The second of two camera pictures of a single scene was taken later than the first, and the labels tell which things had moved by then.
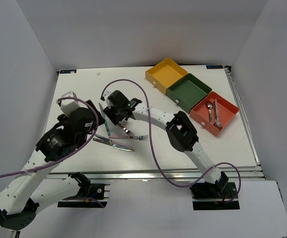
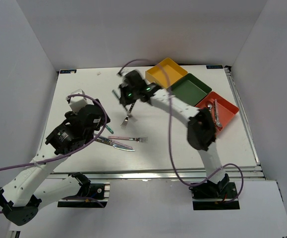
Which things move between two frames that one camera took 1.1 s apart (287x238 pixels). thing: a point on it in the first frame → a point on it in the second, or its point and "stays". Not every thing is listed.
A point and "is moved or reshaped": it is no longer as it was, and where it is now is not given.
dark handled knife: (115, 146) stays
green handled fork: (129, 133) is moved or reshaped
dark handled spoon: (209, 106) stays
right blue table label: (214, 67) stays
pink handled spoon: (218, 124) stays
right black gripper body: (114, 113) → (130, 93)
